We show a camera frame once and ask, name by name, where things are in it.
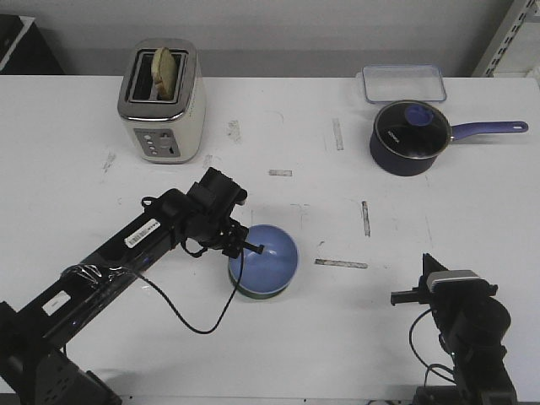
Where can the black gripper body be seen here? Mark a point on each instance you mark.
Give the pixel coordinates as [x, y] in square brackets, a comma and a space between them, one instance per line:
[210, 223]
[447, 298]

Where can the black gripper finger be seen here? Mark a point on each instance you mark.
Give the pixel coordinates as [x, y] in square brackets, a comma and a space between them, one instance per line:
[233, 247]
[247, 246]
[434, 273]

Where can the blue bowl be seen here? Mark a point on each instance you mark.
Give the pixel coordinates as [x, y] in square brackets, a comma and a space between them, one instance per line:
[280, 256]

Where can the green bowl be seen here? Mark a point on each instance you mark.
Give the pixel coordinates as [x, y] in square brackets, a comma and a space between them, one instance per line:
[259, 287]

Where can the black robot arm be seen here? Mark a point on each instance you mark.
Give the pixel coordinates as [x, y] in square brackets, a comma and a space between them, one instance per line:
[32, 339]
[472, 324]

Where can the cream and chrome toaster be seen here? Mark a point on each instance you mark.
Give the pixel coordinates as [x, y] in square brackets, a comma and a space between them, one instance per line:
[164, 131]

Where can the dark blue saucepan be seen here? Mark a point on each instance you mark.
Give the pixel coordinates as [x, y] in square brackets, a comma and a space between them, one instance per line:
[400, 166]

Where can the glass pot lid blue knob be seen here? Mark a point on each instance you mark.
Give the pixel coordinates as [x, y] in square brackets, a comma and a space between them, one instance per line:
[412, 129]

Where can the slice of toast bread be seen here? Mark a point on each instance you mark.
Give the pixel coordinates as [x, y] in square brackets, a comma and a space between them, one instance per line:
[164, 73]

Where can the clear plastic food container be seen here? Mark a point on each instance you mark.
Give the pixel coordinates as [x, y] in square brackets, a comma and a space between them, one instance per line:
[383, 84]

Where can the black box in corner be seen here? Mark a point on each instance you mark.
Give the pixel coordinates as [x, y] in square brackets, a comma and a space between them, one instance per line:
[24, 50]

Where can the grey metal shelf upright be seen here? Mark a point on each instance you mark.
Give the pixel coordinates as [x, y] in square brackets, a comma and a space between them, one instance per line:
[513, 51]

